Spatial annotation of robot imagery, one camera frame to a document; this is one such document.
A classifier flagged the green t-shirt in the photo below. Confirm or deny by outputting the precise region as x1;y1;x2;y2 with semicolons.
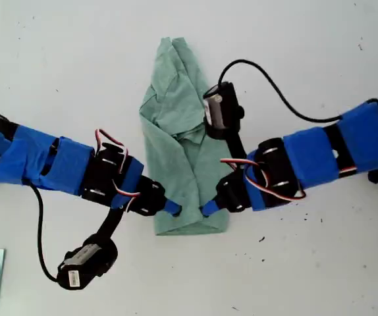
138;37;231;236

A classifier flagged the red white servo wire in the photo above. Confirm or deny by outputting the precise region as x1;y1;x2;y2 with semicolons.
220;157;307;201
95;128;142;211

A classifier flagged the black camera stalk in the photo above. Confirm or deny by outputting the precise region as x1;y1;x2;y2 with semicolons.
223;130;248;172
95;207;126;244

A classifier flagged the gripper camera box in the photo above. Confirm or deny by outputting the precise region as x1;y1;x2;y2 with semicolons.
56;234;119;291
203;82;245;140

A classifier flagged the black camera cable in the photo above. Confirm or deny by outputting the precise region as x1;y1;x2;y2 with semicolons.
217;59;343;123
27;182;61;284

